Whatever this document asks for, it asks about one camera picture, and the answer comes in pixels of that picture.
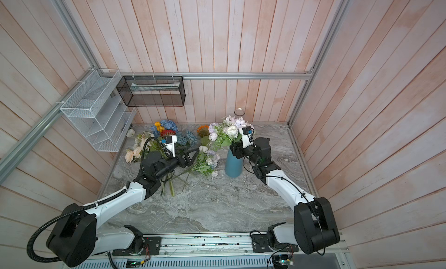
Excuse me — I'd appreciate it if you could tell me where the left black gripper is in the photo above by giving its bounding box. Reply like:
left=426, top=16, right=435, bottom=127
left=155, top=145, right=199, bottom=180

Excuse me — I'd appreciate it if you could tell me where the dusty blue rose bunch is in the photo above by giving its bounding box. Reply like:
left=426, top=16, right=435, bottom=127
left=177, top=130, right=199, bottom=147

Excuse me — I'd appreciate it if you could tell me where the teal ceramic vase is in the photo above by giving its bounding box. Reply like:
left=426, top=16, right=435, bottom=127
left=225, top=149, right=243, bottom=178

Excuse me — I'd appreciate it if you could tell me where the red gerbera flower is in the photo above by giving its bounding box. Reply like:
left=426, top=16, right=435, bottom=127
left=160, top=129, right=177, bottom=138

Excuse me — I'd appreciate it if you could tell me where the lilac white flower bunch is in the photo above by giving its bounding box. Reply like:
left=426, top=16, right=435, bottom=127
left=208, top=116, right=254, bottom=151

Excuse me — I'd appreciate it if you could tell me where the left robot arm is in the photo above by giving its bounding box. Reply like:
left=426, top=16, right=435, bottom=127
left=46, top=148, right=199, bottom=267

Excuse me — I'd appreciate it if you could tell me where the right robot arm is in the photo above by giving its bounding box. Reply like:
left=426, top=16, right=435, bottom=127
left=230, top=137, right=340, bottom=255

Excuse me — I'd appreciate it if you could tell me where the clear glass vase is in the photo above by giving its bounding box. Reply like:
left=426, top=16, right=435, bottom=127
left=234, top=108, right=246, bottom=119

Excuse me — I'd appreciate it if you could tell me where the small lilac flower spray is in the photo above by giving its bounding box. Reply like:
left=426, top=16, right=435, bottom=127
left=167, top=146, right=220, bottom=197

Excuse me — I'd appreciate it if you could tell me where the orange flower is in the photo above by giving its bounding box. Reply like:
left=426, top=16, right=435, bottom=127
left=197, top=125, right=210, bottom=138

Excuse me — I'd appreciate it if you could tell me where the blue hydrangea flower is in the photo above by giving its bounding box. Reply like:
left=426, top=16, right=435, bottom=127
left=160, top=120, right=178, bottom=132

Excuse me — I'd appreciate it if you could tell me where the yellow flower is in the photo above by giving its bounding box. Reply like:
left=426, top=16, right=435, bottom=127
left=154, top=121, right=164, bottom=133

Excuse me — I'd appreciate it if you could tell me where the cream peach carnation bunch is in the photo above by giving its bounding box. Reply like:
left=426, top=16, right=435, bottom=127
left=124, top=129, right=154, bottom=163

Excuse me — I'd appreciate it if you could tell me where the black mesh basket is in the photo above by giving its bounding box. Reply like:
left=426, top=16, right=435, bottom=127
left=116, top=75, right=186, bottom=107

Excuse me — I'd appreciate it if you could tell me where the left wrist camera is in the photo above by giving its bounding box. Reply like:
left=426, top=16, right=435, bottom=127
left=161, top=135, right=177, bottom=158

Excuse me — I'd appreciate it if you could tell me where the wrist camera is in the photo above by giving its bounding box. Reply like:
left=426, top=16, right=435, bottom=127
left=161, top=135, right=177, bottom=158
left=239, top=126, right=254, bottom=148

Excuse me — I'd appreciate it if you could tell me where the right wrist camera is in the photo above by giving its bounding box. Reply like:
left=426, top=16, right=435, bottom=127
left=239, top=126, right=254, bottom=148

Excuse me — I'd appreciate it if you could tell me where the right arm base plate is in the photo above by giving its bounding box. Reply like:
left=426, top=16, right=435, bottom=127
left=249, top=231, right=299, bottom=253

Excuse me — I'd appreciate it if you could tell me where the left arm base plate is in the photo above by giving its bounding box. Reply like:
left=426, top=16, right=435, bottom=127
left=112, top=236, right=162, bottom=257

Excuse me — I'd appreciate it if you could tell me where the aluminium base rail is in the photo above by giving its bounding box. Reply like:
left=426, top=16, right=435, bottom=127
left=79, top=231, right=356, bottom=269

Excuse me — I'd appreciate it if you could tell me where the white wire mesh shelf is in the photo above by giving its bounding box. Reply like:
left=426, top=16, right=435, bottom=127
left=60, top=69, right=137, bottom=152

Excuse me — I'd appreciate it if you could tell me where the black corrugated cable hose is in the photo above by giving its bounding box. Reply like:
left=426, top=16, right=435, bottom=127
left=26, top=136, right=164, bottom=263

